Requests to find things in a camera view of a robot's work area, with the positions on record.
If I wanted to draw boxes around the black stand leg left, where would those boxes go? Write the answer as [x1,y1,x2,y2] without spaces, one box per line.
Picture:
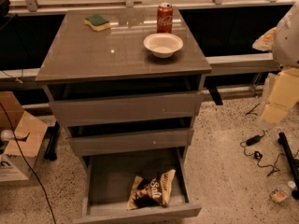
[44,122,60,161]

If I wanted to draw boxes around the black stand leg right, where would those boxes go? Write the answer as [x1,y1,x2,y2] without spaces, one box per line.
[278,133,299,200]

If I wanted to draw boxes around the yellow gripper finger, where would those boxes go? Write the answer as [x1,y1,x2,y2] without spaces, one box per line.
[252,27,277,51]
[260,68,299,126]

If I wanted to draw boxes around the grey drawer cabinet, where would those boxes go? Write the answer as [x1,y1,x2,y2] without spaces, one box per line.
[35,6,213,224]

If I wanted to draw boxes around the black floor cable left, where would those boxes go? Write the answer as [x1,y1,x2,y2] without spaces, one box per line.
[0,102,58,224]

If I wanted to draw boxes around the red cola can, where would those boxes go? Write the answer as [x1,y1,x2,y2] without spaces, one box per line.
[157,3,173,33]

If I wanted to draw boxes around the green yellow sponge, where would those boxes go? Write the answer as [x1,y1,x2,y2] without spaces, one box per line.
[84,14,110,32]

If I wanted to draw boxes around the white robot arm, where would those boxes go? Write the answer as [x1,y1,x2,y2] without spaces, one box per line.
[252,2,299,129]

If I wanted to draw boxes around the cardboard box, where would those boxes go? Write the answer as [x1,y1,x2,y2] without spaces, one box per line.
[0,91,48,182]

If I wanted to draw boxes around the black power adapter with cable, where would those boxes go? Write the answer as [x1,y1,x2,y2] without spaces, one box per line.
[240,133,282,176]

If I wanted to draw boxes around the brown chip bag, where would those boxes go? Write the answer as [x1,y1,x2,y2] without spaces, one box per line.
[127,169,176,210]

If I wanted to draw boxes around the black stand leg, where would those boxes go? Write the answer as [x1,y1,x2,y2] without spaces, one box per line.
[278,133,299,200]
[44,122,60,161]

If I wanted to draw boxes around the grey top drawer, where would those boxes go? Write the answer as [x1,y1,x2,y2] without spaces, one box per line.
[50,92,201,127]

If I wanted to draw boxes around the white bowl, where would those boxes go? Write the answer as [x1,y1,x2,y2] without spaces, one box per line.
[143,33,183,58]

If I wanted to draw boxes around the grey drawer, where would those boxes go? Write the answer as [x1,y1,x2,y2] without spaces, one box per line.
[74,147,201,224]
[69,128,193,156]
[50,92,201,127]

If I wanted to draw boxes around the plastic bottle on floor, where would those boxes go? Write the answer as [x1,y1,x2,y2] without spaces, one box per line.
[270,181,296,203]

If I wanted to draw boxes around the grey middle drawer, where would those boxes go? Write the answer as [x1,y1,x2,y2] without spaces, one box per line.
[69,128,193,156]

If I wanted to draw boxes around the grey bottom drawer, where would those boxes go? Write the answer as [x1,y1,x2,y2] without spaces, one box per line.
[74,147,201,224]

